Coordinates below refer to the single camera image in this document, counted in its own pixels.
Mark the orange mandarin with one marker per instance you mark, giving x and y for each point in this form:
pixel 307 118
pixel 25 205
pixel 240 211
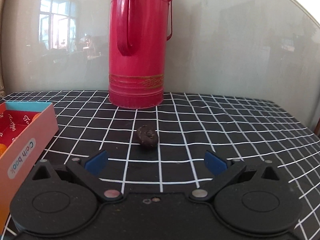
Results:
pixel 36 116
pixel 3 149

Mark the orange mandarin inside box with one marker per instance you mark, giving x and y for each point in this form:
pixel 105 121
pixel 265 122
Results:
pixel 3 149

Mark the black white checkered tablecloth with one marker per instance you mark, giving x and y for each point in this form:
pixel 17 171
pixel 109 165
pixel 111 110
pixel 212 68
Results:
pixel 187 126

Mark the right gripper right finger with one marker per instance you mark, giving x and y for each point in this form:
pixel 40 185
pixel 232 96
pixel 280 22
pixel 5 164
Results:
pixel 225 173

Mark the beige curtain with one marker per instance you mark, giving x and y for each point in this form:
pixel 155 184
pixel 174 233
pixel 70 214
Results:
pixel 2 87

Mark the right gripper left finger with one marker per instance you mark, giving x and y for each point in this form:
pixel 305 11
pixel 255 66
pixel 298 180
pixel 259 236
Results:
pixel 86 172

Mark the dark brown passion fruit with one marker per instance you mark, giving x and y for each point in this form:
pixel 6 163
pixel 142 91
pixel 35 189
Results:
pixel 147 136

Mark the red cardboard box tray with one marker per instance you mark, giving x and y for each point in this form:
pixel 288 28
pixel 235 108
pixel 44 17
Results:
pixel 25 140

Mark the red thermos flask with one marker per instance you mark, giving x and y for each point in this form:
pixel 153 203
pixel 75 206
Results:
pixel 139 30

